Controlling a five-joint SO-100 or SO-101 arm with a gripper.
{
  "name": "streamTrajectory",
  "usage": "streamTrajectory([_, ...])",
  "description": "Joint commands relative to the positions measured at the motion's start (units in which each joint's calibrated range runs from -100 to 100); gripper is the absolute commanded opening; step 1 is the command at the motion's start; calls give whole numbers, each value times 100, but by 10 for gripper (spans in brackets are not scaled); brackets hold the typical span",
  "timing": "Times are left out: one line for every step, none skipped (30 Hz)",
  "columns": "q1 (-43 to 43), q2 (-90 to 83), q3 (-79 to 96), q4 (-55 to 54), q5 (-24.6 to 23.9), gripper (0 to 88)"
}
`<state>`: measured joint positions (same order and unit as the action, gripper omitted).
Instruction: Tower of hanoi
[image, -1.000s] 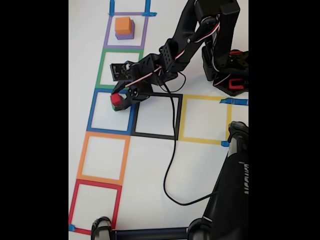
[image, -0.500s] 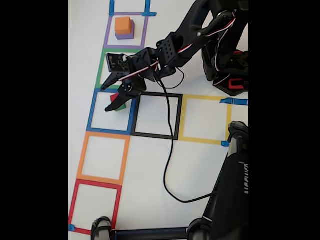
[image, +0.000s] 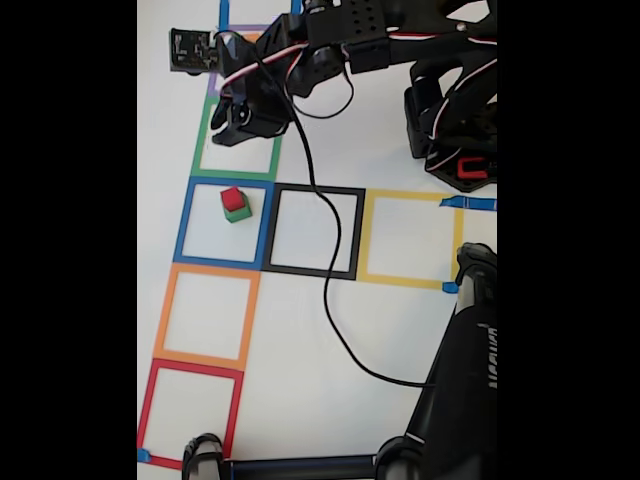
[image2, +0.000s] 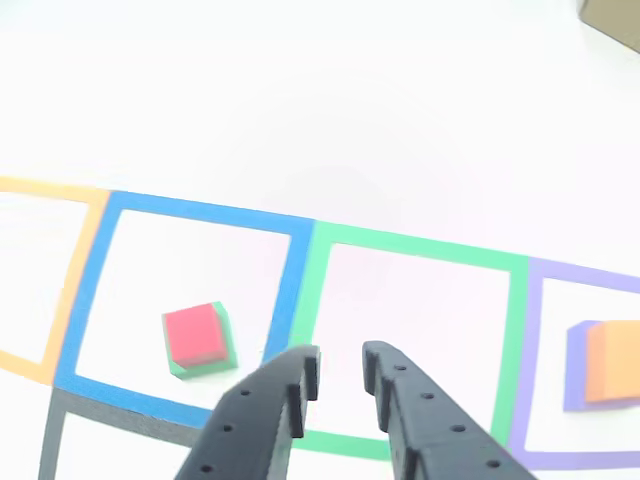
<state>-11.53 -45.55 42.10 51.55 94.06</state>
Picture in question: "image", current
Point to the small red cube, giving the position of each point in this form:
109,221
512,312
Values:
231,198

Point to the green cube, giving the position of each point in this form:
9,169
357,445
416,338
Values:
237,216

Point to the blue tape strip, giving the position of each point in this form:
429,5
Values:
475,204
224,12
295,6

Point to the small blue tape piece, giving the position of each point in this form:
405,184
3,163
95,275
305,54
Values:
450,287
144,455

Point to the black tripod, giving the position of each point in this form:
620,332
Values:
460,400

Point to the purple square frame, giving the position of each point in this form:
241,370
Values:
212,85

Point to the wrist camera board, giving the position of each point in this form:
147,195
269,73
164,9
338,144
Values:
192,50

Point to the blue square frame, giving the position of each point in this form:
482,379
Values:
215,261

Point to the black square frame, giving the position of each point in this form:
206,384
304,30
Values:
310,271

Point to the yellow square frame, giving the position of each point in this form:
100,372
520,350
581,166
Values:
400,280

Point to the orange square frame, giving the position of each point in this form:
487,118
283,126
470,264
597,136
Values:
200,358

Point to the red square frame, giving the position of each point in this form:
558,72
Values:
195,369

